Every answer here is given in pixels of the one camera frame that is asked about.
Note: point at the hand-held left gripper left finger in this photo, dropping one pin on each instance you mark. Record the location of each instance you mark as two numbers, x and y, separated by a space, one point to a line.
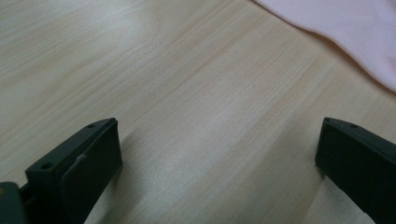
77 174

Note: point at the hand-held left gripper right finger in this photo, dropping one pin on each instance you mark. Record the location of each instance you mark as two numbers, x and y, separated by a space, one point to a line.
361 168

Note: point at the pink sock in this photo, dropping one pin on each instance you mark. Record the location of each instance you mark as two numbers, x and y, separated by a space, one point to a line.
351 28

